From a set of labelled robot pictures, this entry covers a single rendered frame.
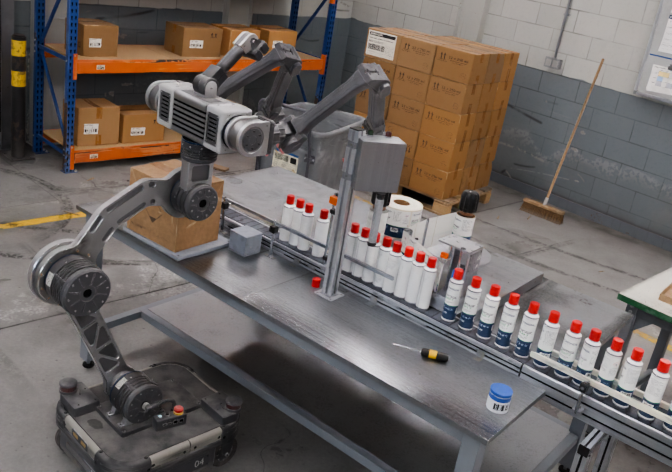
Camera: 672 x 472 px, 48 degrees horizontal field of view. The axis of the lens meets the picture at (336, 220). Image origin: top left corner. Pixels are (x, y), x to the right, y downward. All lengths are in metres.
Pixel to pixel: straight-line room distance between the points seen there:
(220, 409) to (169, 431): 0.22
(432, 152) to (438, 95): 0.48
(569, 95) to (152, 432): 5.42
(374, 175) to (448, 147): 3.73
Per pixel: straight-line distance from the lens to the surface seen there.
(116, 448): 3.04
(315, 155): 5.44
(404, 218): 3.44
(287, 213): 3.18
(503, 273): 3.37
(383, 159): 2.72
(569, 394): 2.66
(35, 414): 3.63
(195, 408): 3.24
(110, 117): 6.56
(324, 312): 2.82
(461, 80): 6.33
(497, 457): 3.37
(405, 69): 6.62
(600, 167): 7.38
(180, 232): 3.07
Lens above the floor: 2.15
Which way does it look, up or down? 21 degrees down
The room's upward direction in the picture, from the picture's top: 10 degrees clockwise
